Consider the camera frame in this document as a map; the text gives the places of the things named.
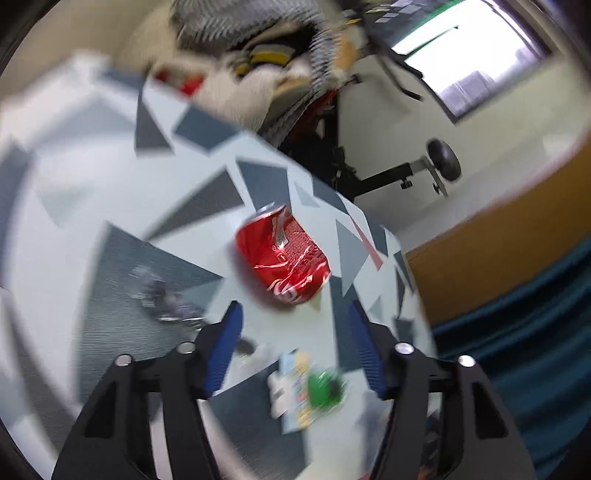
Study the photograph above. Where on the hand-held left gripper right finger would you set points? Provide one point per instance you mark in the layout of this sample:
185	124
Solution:
369	360

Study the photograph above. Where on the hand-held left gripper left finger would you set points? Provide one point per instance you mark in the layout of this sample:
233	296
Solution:
226	350

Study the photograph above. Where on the crushed red soda can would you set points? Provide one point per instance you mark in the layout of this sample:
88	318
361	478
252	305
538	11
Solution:
281	258

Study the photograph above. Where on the small clear plastic wrapper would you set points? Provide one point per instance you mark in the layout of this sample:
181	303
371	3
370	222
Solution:
166	300

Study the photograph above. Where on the wooden panel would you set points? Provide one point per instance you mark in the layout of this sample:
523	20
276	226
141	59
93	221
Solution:
485	249

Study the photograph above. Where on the teal cloth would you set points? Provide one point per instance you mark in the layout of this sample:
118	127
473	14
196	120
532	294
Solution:
531	369

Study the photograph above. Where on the geometric patterned tablecloth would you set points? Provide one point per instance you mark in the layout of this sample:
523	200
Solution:
92	184

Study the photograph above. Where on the red cloth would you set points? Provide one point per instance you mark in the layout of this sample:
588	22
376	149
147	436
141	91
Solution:
307	120

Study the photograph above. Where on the red and white packet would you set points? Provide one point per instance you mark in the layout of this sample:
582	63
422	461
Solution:
184	83

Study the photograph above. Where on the dark jacket with yellow stripe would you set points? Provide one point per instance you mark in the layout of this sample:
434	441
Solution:
268	57

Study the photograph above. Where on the window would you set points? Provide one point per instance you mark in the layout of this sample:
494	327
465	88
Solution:
475	55

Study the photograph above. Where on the person in striped clothing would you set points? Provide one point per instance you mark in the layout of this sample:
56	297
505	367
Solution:
212	18

